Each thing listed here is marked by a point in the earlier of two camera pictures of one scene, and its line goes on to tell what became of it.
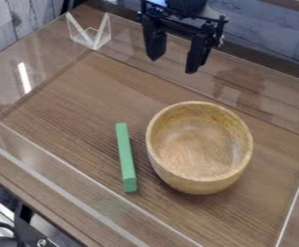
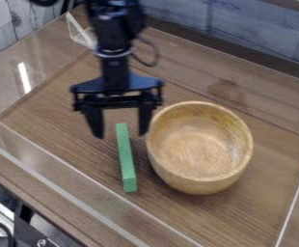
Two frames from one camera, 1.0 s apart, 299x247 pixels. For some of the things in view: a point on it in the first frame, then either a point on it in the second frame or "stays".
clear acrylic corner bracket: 91,37 stays
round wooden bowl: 200,144 stays
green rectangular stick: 128,157 stays
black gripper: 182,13 to 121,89
